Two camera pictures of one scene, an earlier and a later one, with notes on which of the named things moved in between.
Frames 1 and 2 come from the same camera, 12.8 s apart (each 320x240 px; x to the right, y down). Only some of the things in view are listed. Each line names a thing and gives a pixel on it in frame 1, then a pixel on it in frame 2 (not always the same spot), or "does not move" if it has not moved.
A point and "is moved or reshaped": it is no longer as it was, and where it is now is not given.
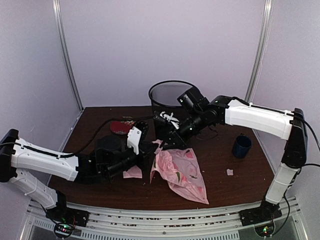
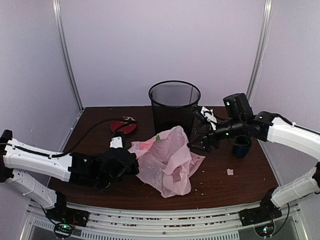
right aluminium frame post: x=260 y=55 does not move
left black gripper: x=146 y=148 -> x=134 y=170
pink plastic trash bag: x=179 y=168 is moved or reshaped
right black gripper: x=178 y=143 -> x=206 y=142
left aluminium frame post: x=56 y=7 does not move
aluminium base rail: x=222 y=224 does not move
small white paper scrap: x=230 y=172 does not move
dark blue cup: x=242 y=146 does not move
